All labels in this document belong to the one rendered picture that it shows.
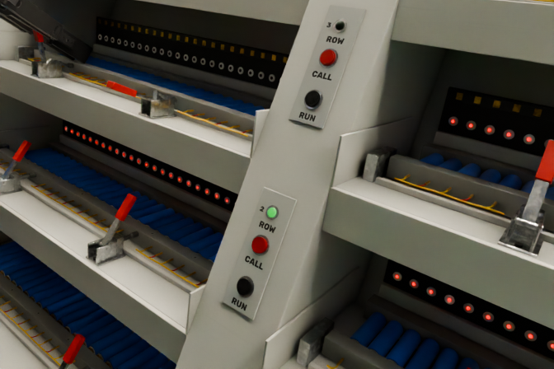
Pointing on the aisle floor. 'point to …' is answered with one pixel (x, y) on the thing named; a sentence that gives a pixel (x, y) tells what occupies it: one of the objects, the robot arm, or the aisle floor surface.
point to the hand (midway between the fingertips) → (65, 44)
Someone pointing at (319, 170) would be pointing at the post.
